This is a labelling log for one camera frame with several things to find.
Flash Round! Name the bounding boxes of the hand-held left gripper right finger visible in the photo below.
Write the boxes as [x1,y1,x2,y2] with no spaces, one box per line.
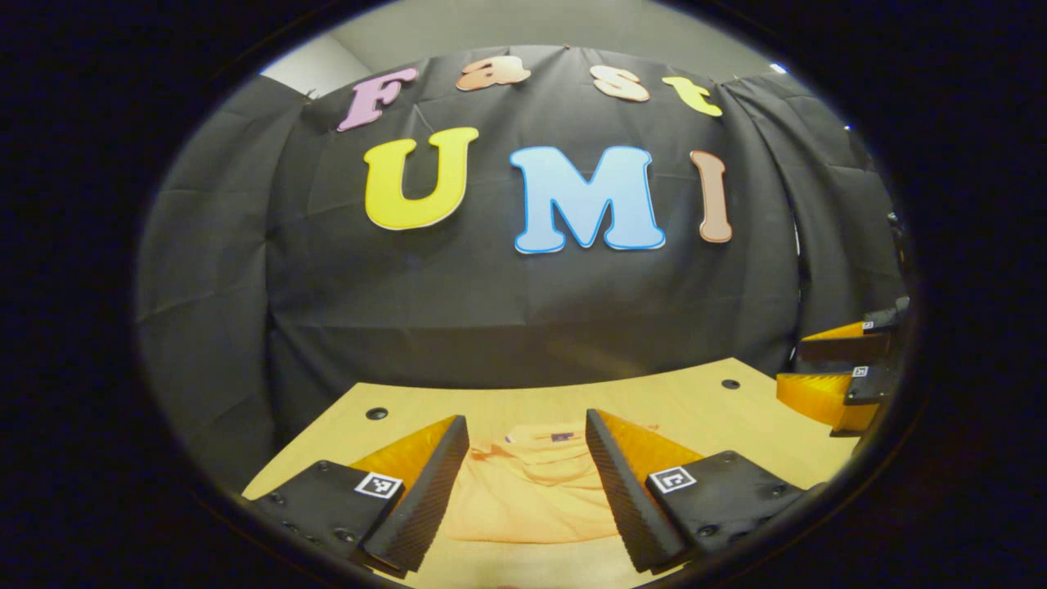
[584,409,823,573]

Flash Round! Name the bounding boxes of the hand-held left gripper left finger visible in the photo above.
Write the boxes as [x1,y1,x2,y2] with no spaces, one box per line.
[245,415,471,578]

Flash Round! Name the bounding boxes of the orange T-shirt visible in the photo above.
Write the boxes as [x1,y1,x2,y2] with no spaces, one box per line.
[442,421,659,545]

